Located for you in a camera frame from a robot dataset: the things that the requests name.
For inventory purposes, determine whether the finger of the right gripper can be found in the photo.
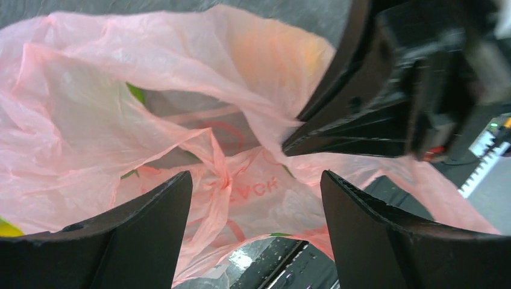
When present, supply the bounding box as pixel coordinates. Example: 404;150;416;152
281;100;412;158
298;0;400;122

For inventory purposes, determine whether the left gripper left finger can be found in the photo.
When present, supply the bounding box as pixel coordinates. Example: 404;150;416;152
1;171;193;288

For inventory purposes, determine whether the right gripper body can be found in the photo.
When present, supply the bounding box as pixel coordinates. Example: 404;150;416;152
377;1;510;161

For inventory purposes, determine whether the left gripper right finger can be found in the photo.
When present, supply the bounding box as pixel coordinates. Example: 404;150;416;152
321;170;510;288

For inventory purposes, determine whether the pink plastic bag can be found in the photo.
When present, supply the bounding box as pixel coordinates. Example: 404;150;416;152
1;5;497;285

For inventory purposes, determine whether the fake lemon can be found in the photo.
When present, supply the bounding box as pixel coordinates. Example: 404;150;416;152
0;219;24;237

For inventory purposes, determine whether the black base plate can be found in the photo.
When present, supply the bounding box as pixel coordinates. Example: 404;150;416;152
230;237;340;289

